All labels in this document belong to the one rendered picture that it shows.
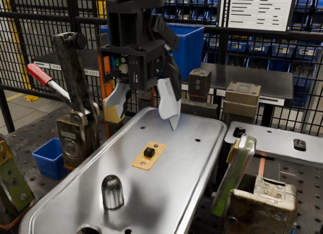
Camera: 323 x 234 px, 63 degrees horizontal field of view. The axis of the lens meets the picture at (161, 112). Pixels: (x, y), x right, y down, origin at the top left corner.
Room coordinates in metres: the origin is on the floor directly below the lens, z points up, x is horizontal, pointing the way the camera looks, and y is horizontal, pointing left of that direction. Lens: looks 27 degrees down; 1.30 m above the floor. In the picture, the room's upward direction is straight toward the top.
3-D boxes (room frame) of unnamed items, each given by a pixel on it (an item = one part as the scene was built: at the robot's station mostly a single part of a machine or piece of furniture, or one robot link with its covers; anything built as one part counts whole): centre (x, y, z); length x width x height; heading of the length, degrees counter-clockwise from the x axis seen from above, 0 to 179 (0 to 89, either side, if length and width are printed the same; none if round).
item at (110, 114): (0.53, 0.11, 0.88); 0.04 x 0.04 x 0.36; 67
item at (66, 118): (0.48, 0.17, 0.88); 0.07 x 0.06 x 0.35; 67
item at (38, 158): (0.74, 0.36, 0.74); 0.11 x 0.10 x 0.09; 157
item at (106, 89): (0.57, 0.13, 0.95); 0.03 x 0.01 x 0.50; 157
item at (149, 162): (0.41, 0.02, 1.01); 0.08 x 0.04 x 0.01; 157
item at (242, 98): (0.61, -0.20, 0.88); 0.08 x 0.08 x 0.36; 67
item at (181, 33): (0.89, 0.03, 1.09); 0.30 x 0.17 x 0.13; 62
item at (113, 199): (0.30, 0.07, 1.02); 0.03 x 0.03 x 0.07
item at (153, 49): (0.38, 0.03, 1.22); 0.09 x 0.08 x 0.12; 157
